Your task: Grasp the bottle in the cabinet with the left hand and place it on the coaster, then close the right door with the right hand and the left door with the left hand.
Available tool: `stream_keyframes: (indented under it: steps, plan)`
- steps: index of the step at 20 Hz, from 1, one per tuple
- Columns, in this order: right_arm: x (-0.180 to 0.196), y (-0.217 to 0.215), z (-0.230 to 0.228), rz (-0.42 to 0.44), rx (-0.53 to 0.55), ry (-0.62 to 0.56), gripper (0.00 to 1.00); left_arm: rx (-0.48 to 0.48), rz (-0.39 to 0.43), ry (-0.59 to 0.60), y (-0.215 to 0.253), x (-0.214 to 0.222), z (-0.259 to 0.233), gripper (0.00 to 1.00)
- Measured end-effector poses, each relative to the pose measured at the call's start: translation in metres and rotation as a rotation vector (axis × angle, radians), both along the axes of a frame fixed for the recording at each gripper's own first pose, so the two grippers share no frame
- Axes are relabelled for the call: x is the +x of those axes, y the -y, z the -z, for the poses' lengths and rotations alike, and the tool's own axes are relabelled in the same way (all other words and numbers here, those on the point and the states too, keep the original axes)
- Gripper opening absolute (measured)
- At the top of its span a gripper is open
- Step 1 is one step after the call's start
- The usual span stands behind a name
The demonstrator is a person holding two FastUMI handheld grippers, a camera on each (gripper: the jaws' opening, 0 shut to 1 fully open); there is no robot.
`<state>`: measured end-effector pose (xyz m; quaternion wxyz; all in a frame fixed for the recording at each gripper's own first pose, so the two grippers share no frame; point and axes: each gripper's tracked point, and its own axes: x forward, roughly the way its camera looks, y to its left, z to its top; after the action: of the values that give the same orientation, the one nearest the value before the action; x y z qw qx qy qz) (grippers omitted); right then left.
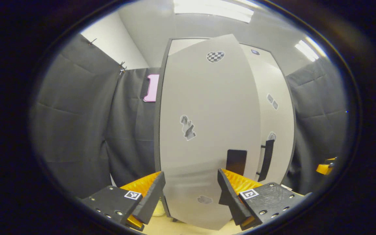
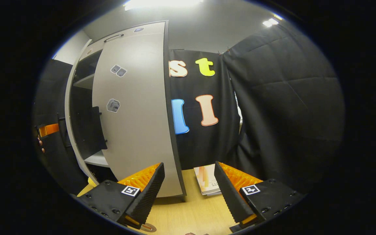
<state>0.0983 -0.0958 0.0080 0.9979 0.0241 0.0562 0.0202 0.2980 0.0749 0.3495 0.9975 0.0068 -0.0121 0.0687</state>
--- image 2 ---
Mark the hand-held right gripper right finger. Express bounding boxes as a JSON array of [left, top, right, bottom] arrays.
[[213, 161, 306, 231]]

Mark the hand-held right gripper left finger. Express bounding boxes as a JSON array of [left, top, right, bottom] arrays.
[[71, 162, 166, 229]]

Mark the round brown coaster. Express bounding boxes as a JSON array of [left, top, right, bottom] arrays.
[[139, 223, 157, 233]]

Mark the white cabinet door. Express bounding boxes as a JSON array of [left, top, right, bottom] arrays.
[[92, 33, 179, 198]]

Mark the white and grey cabinet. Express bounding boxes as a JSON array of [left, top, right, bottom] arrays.
[[65, 21, 188, 198]]

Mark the white cabinet floor board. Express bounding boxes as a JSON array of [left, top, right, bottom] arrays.
[[84, 151, 110, 168]]

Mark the white cabinet shelf board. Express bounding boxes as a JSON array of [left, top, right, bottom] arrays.
[[73, 73, 96, 90]]

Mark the white cabinet drawer front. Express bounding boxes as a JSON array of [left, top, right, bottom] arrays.
[[79, 21, 166, 61]]

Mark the thin paper booklet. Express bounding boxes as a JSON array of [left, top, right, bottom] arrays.
[[194, 164, 223, 196]]

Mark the black backdrop cloth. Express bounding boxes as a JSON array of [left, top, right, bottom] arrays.
[[33, 59, 89, 196], [222, 23, 345, 193], [168, 49, 241, 171]]

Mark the dark metal drawer handle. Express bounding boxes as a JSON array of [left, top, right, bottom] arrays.
[[103, 33, 124, 43]]

